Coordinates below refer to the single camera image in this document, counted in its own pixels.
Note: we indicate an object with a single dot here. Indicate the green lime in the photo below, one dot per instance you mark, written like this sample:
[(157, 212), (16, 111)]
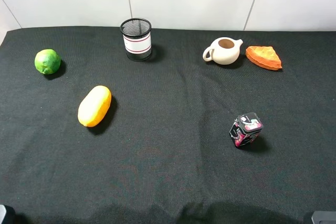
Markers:
[(47, 61)]

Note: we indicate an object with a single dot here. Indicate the black mesh pen holder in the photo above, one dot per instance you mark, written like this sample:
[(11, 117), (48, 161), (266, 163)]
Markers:
[(136, 34)]

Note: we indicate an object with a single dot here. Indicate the cream ceramic teapot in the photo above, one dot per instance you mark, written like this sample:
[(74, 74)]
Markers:
[(223, 51)]

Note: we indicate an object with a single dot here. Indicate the yellow orange mango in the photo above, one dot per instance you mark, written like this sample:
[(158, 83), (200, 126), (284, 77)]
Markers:
[(94, 106)]

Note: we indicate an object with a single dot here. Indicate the black tablecloth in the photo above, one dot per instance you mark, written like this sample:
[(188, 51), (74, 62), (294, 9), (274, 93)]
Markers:
[(162, 153)]

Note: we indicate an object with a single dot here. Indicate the black floral tin box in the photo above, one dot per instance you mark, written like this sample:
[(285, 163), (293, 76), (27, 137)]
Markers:
[(245, 129)]

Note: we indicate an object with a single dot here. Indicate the orange pie slice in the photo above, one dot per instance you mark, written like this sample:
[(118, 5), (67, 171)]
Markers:
[(264, 56)]

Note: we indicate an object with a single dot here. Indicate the grey device bottom right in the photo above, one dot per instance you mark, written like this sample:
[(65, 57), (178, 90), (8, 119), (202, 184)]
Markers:
[(324, 217)]

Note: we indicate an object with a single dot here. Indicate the grey device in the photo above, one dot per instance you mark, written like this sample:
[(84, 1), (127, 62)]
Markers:
[(324, 217), (3, 213)]

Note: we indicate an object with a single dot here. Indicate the grey device bottom left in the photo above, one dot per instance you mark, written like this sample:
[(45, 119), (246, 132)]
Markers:
[(3, 213)]

